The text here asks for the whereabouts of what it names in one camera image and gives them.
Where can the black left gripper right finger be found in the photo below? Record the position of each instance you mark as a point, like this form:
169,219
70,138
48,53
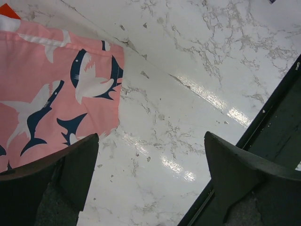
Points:
250,190

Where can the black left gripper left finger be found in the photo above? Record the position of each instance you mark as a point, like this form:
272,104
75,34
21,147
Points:
51,191

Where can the pink shark print shorts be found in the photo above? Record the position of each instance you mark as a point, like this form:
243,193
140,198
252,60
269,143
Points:
55,89

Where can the orange shorts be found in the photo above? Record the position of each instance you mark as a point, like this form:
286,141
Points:
6,10

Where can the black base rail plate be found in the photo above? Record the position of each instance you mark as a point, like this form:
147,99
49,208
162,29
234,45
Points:
275,135

